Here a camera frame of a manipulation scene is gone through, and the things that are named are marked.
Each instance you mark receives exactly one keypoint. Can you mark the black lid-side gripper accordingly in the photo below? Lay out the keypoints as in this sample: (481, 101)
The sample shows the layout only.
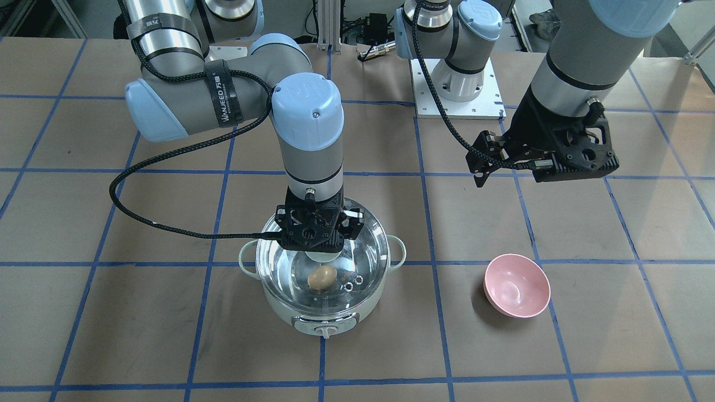
(354, 219)

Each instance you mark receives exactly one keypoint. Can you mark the brown egg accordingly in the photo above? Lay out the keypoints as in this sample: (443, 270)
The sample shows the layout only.
(322, 279)

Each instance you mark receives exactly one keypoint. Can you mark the egg-side arm base plate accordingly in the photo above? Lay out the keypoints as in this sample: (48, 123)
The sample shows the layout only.
(463, 96)

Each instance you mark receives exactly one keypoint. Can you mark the lid-side arm base plate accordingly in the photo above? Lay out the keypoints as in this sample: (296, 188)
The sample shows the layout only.
(226, 52)

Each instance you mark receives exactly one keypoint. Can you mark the sage green cooking pot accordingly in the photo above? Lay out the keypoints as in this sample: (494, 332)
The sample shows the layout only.
(326, 326)

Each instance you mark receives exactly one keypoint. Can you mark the aluminium frame post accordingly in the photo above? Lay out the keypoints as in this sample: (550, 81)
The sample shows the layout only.
(329, 16)

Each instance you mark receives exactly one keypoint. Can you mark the glass pot lid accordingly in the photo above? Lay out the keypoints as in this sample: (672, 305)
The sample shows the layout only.
(361, 267)

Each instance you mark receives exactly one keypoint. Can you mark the black egg-side gripper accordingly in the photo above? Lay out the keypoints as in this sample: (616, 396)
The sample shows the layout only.
(537, 124)

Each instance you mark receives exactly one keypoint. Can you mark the lid-side silver robot arm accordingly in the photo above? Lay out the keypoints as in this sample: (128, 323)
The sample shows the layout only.
(205, 67)

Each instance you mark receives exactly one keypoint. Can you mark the egg-side silver robot arm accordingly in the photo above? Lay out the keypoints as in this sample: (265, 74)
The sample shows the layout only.
(594, 45)

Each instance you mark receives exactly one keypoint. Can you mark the pink bowl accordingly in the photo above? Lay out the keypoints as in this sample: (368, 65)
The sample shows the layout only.
(516, 286)

